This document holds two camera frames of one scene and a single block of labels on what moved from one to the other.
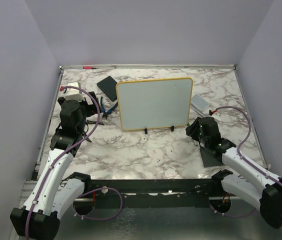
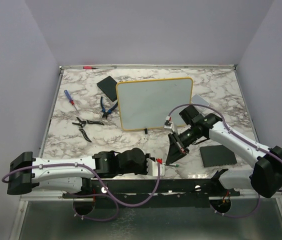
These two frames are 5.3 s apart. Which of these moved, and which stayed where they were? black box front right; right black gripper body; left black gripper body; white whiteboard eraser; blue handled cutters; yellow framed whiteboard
Moved: left black gripper body; right black gripper body
Stayed: blue handled cutters; yellow framed whiteboard; black box front right; white whiteboard eraser
